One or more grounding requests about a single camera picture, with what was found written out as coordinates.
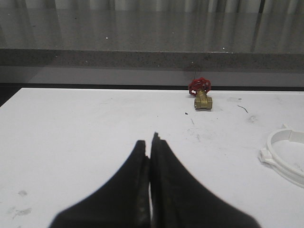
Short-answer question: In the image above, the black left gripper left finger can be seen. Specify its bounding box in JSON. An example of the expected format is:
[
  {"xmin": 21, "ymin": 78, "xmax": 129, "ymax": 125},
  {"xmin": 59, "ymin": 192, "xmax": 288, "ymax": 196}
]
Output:
[{"xmin": 50, "ymin": 141, "xmax": 150, "ymax": 228}]

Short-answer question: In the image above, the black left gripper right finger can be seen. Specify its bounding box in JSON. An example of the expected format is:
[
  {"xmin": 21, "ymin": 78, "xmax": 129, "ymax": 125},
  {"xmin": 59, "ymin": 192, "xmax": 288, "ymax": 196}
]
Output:
[{"xmin": 150, "ymin": 133, "xmax": 260, "ymax": 228}]

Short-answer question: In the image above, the white half pipe clamp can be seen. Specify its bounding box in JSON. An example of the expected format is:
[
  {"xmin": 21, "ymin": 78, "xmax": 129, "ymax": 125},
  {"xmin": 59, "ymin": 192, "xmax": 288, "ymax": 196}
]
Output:
[{"xmin": 258, "ymin": 124, "xmax": 304, "ymax": 188}]

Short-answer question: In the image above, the brass valve red handwheel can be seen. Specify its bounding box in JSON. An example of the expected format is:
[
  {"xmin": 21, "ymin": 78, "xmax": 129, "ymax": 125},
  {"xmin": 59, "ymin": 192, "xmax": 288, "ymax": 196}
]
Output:
[{"xmin": 188, "ymin": 77, "xmax": 213, "ymax": 110}]

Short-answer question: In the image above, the grey stone countertop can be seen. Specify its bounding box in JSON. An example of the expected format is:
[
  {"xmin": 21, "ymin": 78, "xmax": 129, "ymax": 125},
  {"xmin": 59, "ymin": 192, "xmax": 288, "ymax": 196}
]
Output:
[{"xmin": 0, "ymin": 8, "xmax": 304, "ymax": 72}]

